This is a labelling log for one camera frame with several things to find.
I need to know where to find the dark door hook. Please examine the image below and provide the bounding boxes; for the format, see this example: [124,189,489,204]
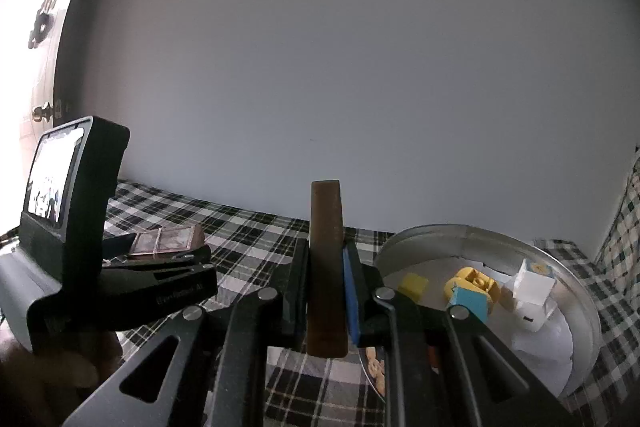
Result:
[27,0,58,50]

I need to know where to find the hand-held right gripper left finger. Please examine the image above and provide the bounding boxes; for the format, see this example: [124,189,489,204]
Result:
[62,237,309,427]

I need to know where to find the yellow studded toy block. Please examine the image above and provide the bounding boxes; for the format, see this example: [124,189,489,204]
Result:
[444,267,501,308]

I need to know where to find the brown wooden block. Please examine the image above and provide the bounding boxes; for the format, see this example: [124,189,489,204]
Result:
[306,179,349,358]

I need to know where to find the plain white toy block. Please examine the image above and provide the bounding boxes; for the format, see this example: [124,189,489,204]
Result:
[512,299,553,333]

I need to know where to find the white paper liner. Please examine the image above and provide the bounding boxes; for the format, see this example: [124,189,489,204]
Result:
[385,257,576,393]

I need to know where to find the small yellow cube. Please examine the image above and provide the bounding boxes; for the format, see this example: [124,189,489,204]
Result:
[398,273,430,300]

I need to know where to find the plaid draped cloth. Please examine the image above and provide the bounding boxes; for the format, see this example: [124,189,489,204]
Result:
[597,152,640,308]

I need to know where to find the plaid bed sheet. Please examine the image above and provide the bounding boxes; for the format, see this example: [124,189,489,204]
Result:
[0,179,640,427]

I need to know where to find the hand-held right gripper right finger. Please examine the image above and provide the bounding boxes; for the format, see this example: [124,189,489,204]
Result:
[342,241,583,427]

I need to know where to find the teal picture toy block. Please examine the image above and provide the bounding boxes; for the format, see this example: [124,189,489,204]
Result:
[446,286,490,323]

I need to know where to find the round blue cookie tin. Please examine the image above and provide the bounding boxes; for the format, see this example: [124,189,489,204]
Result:
[360,222,601,403]

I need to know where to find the person's left hand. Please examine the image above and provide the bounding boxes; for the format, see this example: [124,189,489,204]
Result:
[0,324,126,427]

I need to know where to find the white picture toy block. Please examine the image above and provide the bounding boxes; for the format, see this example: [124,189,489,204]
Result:
[511,258,557,308]

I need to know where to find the metal door knob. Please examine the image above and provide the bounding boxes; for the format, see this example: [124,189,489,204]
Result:
[31,99,68,125]

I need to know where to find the door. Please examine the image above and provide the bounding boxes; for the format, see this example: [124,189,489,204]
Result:
[0,0,118,233]

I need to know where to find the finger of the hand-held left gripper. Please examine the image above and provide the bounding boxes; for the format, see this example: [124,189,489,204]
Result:
[105,246,213,271]
[102,234,137,259]

